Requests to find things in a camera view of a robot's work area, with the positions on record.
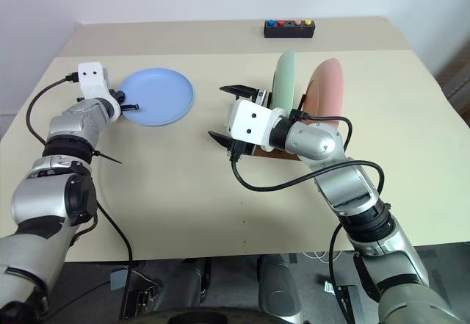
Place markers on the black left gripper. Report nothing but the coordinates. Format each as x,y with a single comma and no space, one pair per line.
119,96

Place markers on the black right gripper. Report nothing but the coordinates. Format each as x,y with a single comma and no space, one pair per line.
242,149

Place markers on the blue plate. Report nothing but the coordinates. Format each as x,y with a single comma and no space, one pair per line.
158,96

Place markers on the green plate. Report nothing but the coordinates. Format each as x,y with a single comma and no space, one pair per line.
286,78

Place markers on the pink plate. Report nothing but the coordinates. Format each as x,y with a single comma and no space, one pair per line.
327,85

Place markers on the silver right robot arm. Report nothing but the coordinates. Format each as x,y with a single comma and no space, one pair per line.
316,142

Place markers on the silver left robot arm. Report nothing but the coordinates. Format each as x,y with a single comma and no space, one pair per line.
69,125

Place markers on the brown wooden dish rack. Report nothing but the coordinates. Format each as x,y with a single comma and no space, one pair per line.
275,154

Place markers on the black button box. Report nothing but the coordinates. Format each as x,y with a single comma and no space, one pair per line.
288,33

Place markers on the grey rounded shape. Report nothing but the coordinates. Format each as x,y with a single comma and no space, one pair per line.
191,283
277,283

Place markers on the dark object beside table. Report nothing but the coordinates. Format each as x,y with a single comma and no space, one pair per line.
459,78

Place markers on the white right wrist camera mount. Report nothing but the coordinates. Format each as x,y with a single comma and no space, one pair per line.
257,125

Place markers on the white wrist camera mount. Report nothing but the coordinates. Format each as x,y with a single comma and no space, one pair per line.
92,76
257,125

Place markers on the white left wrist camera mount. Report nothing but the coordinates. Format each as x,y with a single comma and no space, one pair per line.
92,76

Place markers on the black metal floor bracket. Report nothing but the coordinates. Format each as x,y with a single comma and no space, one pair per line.
141,296
345,294

